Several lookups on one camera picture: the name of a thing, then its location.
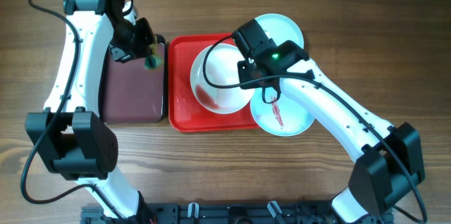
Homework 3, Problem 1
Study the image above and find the green yellow sponge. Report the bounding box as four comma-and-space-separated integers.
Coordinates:
144, 43, 165, 70

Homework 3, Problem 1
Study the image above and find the mint green rimmed plate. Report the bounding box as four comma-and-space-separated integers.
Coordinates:
255, 13, 304, 48

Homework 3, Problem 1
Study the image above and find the light blue stained plate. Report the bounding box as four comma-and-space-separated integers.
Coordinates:
250, 88, 315, 137

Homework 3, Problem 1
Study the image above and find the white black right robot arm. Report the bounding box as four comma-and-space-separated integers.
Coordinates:
231, 19, 427, 223

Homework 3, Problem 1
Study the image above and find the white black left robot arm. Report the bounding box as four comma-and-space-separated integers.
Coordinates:
25, 0, 166, 223

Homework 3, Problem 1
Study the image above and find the black tray with water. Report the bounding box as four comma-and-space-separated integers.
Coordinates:
99, 35, 166, 124

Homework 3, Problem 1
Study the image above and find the red plastic tray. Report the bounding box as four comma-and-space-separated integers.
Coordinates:
167, 33, 258, 132

